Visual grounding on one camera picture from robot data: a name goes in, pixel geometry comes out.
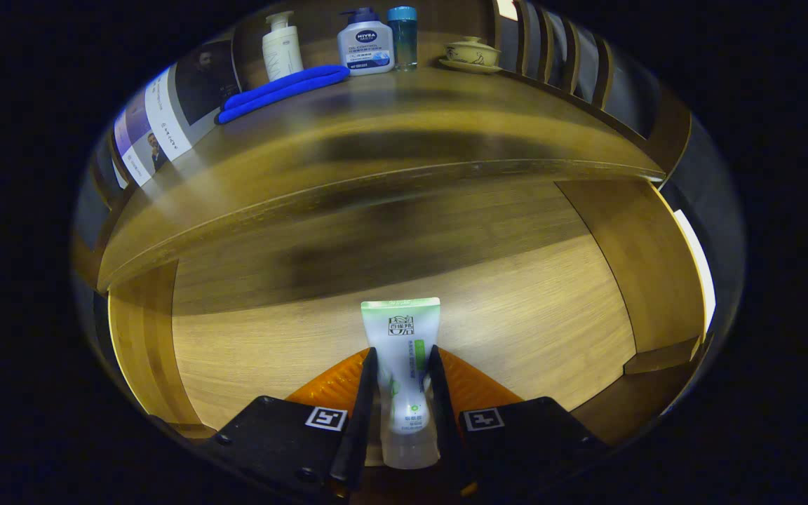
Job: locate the white blue-capped lotion bottle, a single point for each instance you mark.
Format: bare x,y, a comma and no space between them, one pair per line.
365,49

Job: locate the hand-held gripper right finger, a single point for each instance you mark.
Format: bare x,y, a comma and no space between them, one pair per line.
446,428

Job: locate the brown wooden countertop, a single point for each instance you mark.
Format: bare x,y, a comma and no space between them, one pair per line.
411,119

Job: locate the beige saucer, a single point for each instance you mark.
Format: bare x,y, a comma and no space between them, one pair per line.
470,69

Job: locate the thick white book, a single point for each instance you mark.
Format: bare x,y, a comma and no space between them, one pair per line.
193,91

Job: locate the white pump bottle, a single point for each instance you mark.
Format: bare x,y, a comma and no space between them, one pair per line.
281,52

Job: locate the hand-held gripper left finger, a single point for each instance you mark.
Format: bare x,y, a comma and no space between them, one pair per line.
362,435

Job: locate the white green cream tube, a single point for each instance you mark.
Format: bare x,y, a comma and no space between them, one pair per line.
400,365

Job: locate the beige lidded tea cup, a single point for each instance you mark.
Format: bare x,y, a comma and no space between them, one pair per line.
473,53

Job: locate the folded blue cloth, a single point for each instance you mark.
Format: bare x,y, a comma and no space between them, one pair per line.
278,88

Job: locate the slim teal bottle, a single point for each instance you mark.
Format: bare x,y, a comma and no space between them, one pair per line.
402,42

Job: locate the purple book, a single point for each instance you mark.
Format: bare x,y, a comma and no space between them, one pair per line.
130,147

